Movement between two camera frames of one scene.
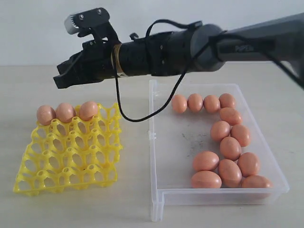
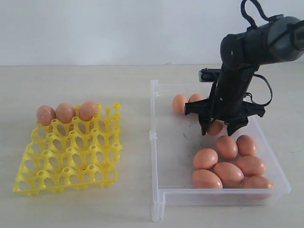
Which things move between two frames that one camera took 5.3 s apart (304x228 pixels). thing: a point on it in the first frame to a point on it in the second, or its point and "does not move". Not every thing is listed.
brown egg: (65, 112) does not move
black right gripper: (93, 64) to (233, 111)
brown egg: (45, 114) does not move
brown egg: (87, 109) does not move
